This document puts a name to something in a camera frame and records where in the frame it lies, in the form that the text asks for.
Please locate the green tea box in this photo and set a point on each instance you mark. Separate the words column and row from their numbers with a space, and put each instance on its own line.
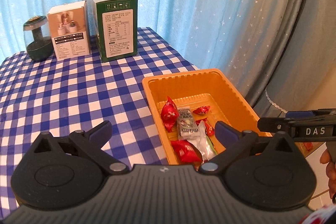
column 115, row 23

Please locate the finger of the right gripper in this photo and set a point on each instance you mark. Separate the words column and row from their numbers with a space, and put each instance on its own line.
column 273, row 124
column 309, row 113

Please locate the orange plastic tray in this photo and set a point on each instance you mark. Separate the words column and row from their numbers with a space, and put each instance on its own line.
column 207, row 87

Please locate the green white nut packet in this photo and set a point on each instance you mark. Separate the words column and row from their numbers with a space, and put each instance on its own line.
column 202, row 143

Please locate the large red snack packet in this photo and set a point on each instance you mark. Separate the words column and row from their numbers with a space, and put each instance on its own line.
column 169, row 114

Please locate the small red candy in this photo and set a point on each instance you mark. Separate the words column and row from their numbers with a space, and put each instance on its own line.
column 210, row 131
column 202, row 110

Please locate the person's right hand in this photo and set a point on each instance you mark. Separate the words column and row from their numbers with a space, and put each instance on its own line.
column 330, row 172

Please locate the blue white checkered tablecloth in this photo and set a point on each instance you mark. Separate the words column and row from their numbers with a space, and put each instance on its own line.
column 78, row 94

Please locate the red snack packet white text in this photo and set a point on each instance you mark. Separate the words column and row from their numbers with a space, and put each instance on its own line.
column 185, row 152

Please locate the white beige product box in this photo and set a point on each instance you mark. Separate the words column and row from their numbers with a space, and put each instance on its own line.
column 69, row 30

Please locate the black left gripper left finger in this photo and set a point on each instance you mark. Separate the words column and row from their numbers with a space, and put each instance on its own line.
column 89, row 146

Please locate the grey curtain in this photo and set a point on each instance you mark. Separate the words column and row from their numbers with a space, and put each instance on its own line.
column 300, row 61

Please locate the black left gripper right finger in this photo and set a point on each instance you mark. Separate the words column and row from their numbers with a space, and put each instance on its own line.
column 237, row 146

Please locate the dark glass jar lamp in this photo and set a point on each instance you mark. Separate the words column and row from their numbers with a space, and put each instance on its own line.
column 37, row 38

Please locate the clear black seaweed packet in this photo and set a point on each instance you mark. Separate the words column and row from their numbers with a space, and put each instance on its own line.
column 186, row 126

